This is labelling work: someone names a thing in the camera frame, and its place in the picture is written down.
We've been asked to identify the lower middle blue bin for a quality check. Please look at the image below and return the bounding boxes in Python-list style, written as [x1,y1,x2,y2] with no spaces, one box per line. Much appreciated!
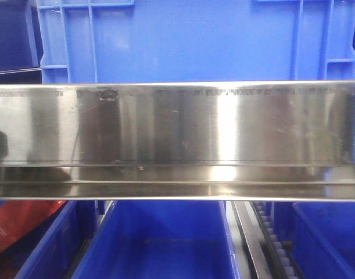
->
[73,201,241,278]

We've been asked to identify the lower left blue bin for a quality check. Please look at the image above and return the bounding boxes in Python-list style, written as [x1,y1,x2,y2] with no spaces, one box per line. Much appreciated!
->
[0,201,103,278]

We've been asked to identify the lower right blue bin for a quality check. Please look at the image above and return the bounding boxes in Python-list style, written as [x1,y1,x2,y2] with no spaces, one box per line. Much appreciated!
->
[271,202,355,278]

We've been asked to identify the dark blue bin upper left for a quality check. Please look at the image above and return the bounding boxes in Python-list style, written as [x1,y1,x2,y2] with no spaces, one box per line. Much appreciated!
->
[0,1,42,71]

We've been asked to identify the red package in bin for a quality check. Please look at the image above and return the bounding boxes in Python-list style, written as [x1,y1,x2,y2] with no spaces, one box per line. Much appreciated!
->
[0,200,66,254]

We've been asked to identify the steel roller track divider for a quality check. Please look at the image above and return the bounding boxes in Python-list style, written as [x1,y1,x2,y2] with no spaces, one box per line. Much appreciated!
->
[226,201,303,278]

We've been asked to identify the stainless steel shelf rail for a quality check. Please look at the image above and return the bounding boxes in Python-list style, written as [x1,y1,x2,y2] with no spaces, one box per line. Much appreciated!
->
[0,81,355,201]

